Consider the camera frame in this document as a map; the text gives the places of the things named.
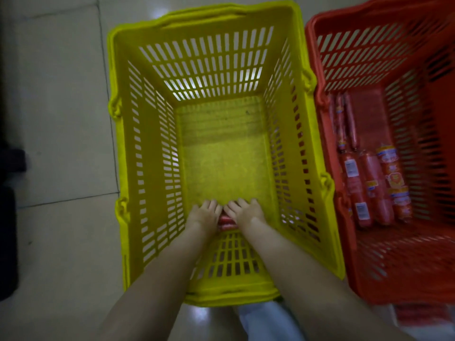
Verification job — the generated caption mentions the person's white trousers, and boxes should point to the person's white trousers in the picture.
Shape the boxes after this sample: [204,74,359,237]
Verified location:
[235,301,305,341]

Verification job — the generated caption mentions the small red sausage pack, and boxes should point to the small red sausage pack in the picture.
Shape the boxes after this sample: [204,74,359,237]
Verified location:
[218,214,239,232]

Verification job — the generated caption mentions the person's left hand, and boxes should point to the person's left hand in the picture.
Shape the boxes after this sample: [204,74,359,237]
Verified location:
[186,199,223,234]

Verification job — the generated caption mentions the short red sausage yellow band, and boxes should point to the short red sausage yellow band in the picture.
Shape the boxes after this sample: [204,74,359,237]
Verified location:
[390,187,414,223]
[376,145,406,190]

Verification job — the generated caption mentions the person's right forearm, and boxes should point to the person's right forearm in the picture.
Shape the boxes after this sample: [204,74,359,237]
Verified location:
[239,218,416,341]

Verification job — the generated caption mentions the thin red sausage stick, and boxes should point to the thin red sausage stick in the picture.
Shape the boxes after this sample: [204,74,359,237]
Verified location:
[336,93,348,153]
[343,91,359,151]
[328,94,337,136]

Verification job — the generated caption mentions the red plastic shopping basket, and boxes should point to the red plastic shopping basket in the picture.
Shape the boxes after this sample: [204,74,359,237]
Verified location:
[305,0,455,305]

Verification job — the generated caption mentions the person's right hand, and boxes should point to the person's right hand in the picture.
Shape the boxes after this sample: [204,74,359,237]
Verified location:
[223,198,267,234]

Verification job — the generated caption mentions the thick red sausage yellow label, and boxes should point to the thick red sausage yellow label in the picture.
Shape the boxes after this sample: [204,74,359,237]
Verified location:
[360,150,394,226]

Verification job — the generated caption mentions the person's left forearm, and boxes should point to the person's left forearm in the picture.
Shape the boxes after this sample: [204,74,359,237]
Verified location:
[98,224,210,341]

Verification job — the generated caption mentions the yellow plastic shopping basket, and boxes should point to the yellow plastic shopping basket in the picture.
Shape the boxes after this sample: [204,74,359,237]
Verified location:
[107,0,346,308]

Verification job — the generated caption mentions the black bag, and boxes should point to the black bag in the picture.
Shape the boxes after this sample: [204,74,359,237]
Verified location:
[0,140,27,302]

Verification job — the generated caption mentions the thick red sausage white label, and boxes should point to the thick red sausage white label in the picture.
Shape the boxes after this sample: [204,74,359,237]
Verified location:
[339,150,373,230]

